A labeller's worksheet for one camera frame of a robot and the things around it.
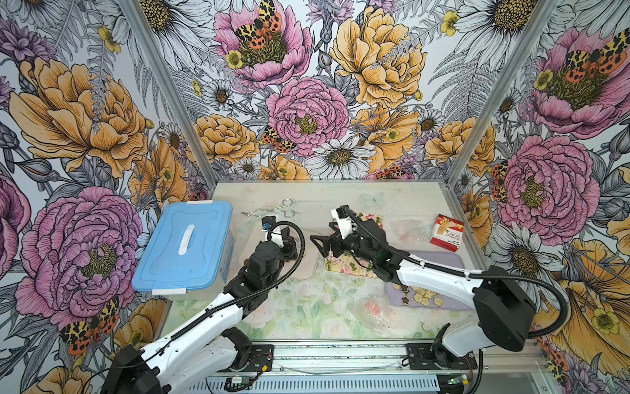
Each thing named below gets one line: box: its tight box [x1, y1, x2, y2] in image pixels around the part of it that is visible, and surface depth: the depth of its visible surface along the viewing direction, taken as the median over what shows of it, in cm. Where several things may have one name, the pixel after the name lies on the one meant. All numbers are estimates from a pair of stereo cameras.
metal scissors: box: [241, 198, 296, 218], surface depth 114 cm
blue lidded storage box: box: [131, 200, 235, 301], surface depth 81 cm
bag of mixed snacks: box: [355, 294, 403, 332], surface depth 83 cm
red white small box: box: [429, 213, 466, 252], surface depth 101 cm
